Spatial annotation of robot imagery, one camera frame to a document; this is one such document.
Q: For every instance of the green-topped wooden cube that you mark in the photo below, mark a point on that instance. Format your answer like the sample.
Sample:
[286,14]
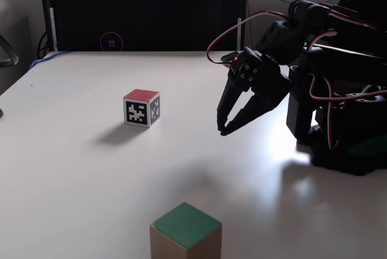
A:
[184,234]

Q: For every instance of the red-topped cube with markers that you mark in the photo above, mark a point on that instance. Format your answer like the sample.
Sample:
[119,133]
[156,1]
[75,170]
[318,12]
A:
[137,110]

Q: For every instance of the black chair armrest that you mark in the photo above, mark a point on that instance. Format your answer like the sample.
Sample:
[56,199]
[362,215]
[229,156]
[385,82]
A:
[12,54]

